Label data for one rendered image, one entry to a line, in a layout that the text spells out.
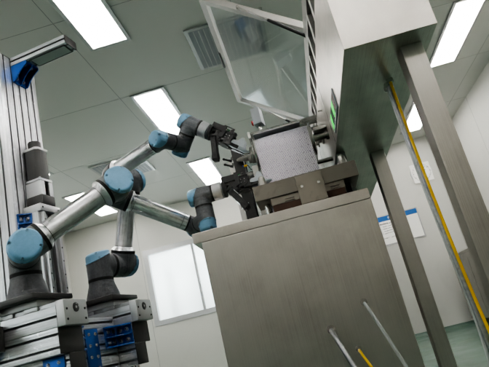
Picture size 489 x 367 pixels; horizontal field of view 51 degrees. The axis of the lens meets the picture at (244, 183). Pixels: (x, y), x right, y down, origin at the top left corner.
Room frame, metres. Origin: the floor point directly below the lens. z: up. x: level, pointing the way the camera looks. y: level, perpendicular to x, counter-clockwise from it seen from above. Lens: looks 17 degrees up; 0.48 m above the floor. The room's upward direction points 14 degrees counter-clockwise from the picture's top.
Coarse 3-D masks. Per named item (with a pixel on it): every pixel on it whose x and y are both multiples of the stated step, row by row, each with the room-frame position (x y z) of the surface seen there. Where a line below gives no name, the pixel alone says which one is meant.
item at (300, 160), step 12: (276, 156) 2.05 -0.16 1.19; (288, 156) 2.05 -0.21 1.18; (300, 156) 2.05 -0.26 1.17; (312, 156) 2.04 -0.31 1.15; (264, 168) 2.06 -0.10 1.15; (276, 168) 2.06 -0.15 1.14; (288, 168) 2.05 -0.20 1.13; (300, 168) 2.05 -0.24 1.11; (312, 168) 2.04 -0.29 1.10; (276, 180) 2.06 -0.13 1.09
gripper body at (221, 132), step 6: (210, 126) 2.09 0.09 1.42; (216, 126) 2.10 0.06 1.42; (222, 126) 2.10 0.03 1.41; (210, 132) 2.10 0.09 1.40; (216, 132) 2.10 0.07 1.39; (222, 132) 2.08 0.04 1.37; (228, 132) 2.08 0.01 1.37; (216, 138) 2.10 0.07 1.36; (222, 138) 2.08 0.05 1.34; (228, 138) 2.09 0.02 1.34; (234, 138) 2.14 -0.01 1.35; (222, 144) 2.11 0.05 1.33
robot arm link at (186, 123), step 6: (186, 114) 2.10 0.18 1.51; (180, 120) 2.09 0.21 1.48; (186, 120) 2.09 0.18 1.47; (192, 120) 2.09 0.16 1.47; (198, 120) 2.09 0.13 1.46; (180, 126) 2.11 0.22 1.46; (186, 126) 2.10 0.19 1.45; (192, 126) 2.09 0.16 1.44; (198, 126) 2.09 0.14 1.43; (186, 132) 2.11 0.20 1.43; (192, 132) 2.11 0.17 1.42
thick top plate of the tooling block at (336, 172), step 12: (324, 168) 1.84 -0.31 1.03; (336, 168) 1.84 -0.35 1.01; (348, 168) 1.84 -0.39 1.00; (288, 180) 1.86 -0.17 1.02; (324, 180) 1.85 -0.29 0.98; (336, 180) 1.84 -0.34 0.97; (348, 180) 1.88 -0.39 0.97; (264, 192) 1.86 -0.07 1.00; (276, 192) 1.86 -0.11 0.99; (288, 192) 1.86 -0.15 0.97; (264, 204) 1.93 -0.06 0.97
